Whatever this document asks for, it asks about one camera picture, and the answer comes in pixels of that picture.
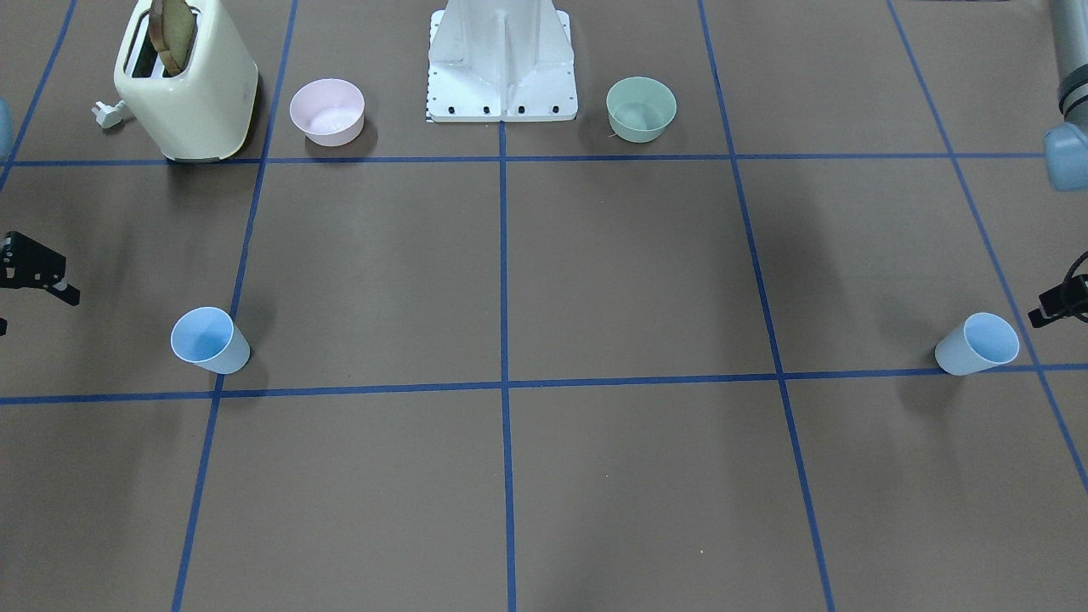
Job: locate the green plastic bowl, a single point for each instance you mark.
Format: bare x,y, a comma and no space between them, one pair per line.
640,108

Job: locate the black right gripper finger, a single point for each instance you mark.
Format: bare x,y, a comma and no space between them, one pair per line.
67,293

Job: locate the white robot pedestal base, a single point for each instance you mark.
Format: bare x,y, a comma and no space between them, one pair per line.
500,61

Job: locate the light blue cup robot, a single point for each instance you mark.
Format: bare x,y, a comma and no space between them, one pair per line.
980,342
208,337

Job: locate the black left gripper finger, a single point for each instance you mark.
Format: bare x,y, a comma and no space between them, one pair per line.
1039,319

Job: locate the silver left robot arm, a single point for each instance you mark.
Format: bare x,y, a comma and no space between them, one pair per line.
1065,150

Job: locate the toasted bread slice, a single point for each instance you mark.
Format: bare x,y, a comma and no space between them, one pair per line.
172,31

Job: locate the white toaster power plug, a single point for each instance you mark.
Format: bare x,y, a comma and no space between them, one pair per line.
110,116

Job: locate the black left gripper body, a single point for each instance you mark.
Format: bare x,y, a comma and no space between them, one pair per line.
1061,304

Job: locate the cream two-slot toaster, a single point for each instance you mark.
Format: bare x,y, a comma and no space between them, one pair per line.
203,114

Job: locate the pink plastic bowl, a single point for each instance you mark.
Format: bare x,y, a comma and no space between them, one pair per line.
330,112

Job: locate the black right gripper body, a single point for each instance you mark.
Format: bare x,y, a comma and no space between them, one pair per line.
28,263

